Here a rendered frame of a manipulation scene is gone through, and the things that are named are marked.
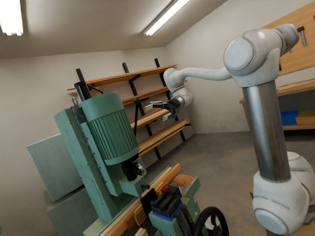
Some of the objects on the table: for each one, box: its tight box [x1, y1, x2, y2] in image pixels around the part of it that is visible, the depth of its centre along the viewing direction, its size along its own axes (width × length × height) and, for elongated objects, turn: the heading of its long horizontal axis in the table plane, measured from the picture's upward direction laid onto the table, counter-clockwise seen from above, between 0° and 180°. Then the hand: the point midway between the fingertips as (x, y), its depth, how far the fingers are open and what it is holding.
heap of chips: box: [171, 174, 195, 186], centre depth 91 cm, size 8×12×3 cm
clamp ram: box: [140, 188, 158, 218], centre depth 72 cm, size 9×8×9 cm
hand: (154, 113), depth 85 cm, fingers open, 13 cm apart
